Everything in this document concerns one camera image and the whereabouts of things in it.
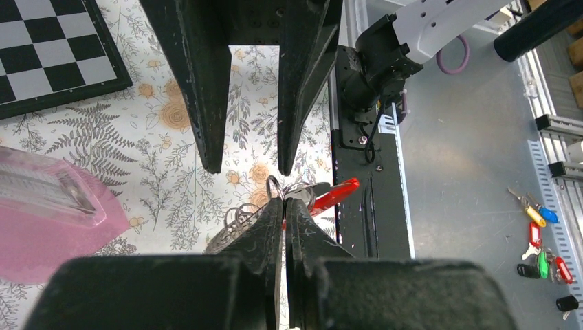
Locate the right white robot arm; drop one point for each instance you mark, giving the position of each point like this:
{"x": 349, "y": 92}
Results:
{"x": 387, "y": 53}

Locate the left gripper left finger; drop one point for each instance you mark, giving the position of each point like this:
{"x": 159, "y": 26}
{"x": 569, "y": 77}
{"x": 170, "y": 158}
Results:
{"x": 237, "y": 288}

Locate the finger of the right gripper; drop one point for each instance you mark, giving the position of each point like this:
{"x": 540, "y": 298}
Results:
{"x": 308, "y": 48}
{"x": 195, "y": 46}

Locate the floral table mat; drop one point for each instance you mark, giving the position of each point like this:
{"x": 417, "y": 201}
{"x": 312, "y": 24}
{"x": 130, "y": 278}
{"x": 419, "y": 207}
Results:
{"x": 140, "y": 143}

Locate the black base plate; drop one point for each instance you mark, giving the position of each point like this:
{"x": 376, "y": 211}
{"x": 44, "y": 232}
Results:
{"x": 374, "y": 221}

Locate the black tag key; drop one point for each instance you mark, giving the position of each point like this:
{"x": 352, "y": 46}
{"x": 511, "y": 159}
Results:
{"x": 566, "y": 305}
{"x": 528, "y": 271}

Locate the black white checkerboard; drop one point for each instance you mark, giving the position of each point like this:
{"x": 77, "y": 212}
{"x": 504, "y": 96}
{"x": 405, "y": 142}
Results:
{"x": 54, "y": 53}

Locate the red tag key bunch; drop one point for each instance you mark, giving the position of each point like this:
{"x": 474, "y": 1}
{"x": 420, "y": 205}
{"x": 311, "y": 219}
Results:
{"x": 318, "y": 198}

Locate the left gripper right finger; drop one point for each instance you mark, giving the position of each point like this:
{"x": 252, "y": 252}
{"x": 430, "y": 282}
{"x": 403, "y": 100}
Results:
{"x": 328, "y": 288}

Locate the pink transparent box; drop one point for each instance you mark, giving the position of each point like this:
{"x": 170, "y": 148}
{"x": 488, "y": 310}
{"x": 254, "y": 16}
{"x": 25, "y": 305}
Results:
{"x": 51, "y": 211}

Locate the spare red tag key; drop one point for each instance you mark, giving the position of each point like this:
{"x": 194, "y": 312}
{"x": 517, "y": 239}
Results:
{"x": 535, "y": 241}

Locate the blue tag key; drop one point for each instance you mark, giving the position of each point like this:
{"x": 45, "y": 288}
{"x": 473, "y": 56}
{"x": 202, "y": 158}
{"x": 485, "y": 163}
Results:
{"x": 547, "y": 214}

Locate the spare yellow tag key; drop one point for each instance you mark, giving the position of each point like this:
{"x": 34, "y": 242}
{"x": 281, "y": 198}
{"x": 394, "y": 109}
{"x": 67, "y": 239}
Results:
{"x": 533, "y": 214}

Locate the spare green tag key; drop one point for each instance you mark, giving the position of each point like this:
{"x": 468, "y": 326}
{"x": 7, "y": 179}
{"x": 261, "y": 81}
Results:
{"x": 543, "y": 265}

